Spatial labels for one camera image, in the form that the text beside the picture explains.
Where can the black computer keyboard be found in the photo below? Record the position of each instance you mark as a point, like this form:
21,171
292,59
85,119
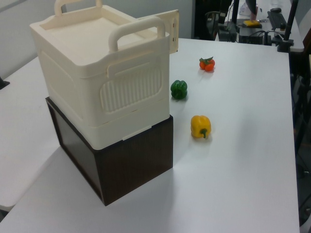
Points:
277,20

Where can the black electronic equipment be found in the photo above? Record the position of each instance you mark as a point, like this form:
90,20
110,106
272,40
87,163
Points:
252,35

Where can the red tomato cluster with leaves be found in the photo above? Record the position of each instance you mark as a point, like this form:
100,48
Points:
207,65

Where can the black monitor pole with clamp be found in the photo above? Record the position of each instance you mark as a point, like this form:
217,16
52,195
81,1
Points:
290,21

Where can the dark brown wooden box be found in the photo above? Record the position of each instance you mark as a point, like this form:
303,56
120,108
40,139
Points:
133,165

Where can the person forearm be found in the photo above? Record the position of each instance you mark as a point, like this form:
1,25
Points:
252,8

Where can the black computer mouse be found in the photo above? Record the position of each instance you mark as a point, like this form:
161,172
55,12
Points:
275,10

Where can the green bell pepper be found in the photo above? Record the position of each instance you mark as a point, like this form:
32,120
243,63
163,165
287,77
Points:
179,89

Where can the yellow sponge block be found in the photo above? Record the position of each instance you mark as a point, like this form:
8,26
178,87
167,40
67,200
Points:
250,23

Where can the yellow bell pepper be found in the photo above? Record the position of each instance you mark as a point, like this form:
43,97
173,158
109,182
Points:
200,125

